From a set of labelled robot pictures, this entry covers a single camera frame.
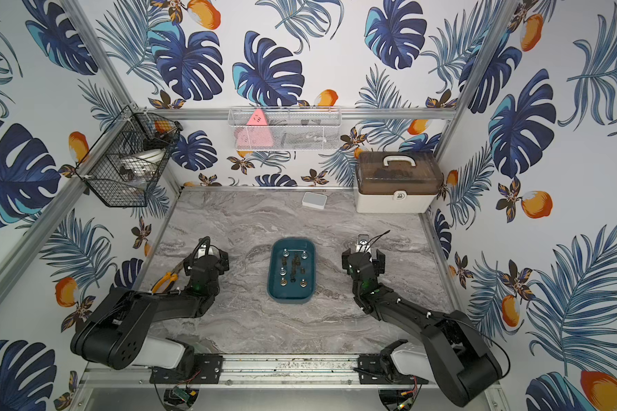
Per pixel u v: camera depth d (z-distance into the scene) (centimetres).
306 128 101
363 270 65
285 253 98
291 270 94
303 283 90
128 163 80
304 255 98
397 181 106
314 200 117
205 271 69
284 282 90
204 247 76
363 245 73
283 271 93
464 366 41
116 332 44
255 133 90
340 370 75
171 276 92
